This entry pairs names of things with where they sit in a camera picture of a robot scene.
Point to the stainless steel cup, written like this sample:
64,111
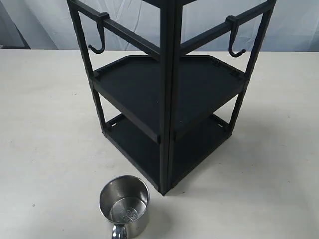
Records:
124,203

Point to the black three-tier metal rack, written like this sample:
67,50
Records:
167,110

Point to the black hook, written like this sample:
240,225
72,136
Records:
234,22
100,18

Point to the white backdrop curtain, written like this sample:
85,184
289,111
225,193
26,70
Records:
46,24

